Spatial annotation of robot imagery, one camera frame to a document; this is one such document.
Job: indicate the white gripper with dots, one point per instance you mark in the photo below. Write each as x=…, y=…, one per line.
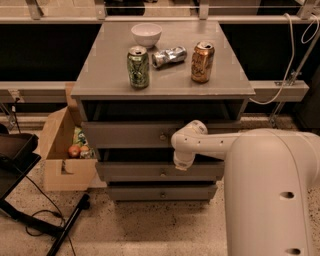
x=181, y=161

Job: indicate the grey drawer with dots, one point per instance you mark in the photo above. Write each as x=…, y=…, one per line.
x=137, y=134
x=158, y=171
x=162, y=193

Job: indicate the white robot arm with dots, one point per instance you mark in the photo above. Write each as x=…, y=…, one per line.
x=267, y=175

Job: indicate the grey bottom drawer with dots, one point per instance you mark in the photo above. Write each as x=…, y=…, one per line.
x=162, y=193

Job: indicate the grey top drawer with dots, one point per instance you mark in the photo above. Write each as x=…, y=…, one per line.
x=137, y=134

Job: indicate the grey drawer cabinet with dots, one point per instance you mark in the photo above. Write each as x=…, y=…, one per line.
x=104, y=94

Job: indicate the small jar in box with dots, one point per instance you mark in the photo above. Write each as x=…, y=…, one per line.
x=86, y=152

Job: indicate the orange soda can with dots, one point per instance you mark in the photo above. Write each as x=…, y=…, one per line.
x=202, y=61

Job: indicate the green snack bag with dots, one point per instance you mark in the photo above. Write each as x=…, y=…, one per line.
x=79, y=137

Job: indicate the red apple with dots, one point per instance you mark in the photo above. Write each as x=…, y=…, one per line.
x=74, y=151

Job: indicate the crushed silver can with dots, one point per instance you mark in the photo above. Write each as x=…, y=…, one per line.
x=168, y=56

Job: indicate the green soda can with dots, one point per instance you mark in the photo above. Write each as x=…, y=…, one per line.
x=138, y=67

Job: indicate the cardboard box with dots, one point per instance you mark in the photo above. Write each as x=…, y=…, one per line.
x=61, y=171

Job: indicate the white bowl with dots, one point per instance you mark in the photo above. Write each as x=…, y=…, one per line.
x=146, y=34

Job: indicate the black stand with tray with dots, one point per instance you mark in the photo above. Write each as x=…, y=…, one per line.
x=17, y=159

